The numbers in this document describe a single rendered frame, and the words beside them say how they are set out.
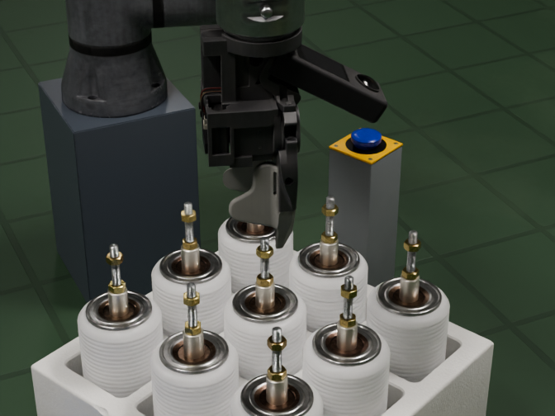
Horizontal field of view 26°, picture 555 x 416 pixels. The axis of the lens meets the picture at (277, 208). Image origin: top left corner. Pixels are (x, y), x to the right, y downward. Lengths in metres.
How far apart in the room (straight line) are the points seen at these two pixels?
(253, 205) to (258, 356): 0.33
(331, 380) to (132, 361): 0.23
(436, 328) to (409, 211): 0.68
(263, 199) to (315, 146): 1.17
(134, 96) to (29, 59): 0.97
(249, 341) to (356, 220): 0.31
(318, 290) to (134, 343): 0.23
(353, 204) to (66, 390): 0.46
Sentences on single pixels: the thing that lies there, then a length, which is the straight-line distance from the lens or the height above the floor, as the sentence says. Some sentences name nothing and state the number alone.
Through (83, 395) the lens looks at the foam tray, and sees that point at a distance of 1.39.
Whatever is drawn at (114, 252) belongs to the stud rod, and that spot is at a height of 0.33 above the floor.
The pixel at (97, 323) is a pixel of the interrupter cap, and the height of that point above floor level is 0.25.
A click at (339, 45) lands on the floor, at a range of 2.67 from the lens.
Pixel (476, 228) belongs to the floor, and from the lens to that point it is 2.02.
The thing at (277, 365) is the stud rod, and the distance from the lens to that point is 1.22.
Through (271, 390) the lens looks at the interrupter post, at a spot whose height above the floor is 0.27.
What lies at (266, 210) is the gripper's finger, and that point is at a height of 0.50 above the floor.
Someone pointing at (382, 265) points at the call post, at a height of 0.14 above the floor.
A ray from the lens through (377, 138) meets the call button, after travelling 1.57.
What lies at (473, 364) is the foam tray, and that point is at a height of 0.17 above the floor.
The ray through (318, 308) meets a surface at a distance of 1.44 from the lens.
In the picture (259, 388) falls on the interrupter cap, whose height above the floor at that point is 0.25.
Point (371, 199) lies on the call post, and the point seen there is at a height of 0.26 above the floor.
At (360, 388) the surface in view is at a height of 0.23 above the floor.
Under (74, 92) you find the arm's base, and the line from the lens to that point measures 1.71.
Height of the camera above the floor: 1.06
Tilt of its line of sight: 31 degrees down
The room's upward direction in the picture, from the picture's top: straight up
